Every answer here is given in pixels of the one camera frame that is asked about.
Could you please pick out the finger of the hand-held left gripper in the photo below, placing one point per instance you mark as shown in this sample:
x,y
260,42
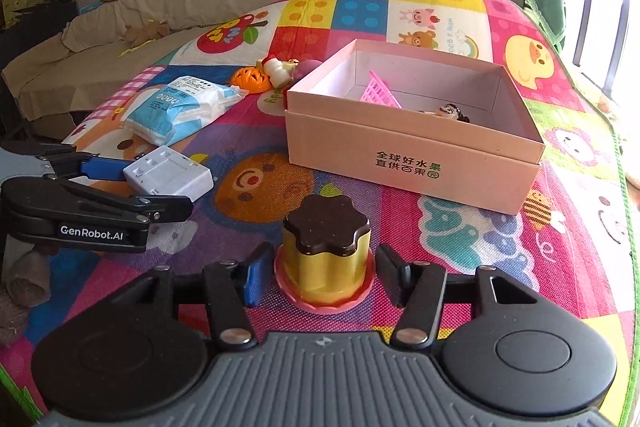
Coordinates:
x,y
165,206
102,168

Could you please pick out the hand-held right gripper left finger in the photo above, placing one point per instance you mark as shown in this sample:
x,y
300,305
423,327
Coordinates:
x,y
257,277

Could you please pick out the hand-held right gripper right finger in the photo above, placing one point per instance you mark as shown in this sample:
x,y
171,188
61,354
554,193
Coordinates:
x,y
394,274

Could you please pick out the white plastic charger box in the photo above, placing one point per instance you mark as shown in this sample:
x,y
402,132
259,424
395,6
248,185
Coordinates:
x,y
170,174

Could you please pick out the yellow pudding toy brown top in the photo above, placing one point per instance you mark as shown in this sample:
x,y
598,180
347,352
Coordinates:
x,y
325,257

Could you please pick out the blue white wet wipes pack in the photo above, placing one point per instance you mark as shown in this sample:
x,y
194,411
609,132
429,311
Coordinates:
x,y
175,107

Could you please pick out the pink cardboard box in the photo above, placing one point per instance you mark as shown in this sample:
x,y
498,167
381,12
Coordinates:
x,y
400,157

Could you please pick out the brown sock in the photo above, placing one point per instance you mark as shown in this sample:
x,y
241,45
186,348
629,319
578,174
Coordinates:
x,y
27,287

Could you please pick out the colourful cartoon play mat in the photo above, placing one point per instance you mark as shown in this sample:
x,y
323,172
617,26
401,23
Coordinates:
x,y
260,137

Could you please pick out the brown plush toy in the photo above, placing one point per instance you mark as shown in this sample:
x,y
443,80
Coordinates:
x,y
145,34

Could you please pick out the beige sofa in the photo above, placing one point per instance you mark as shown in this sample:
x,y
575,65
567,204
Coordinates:
x,y
100,22

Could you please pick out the orange toy ball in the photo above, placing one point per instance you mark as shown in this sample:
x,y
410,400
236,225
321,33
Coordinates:
x,y
252,79

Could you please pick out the dark glass cabinet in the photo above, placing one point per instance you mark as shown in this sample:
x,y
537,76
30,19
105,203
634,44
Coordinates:
x,y
35,17

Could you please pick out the small dark-haired figurine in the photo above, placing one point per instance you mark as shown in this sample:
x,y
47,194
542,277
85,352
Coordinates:
x,y
445,111

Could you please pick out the white toy bottle red cap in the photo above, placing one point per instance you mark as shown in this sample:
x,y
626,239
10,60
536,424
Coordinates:
x,y
277,72

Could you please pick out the pink toy basket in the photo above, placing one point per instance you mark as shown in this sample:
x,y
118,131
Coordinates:
x,y
380,92

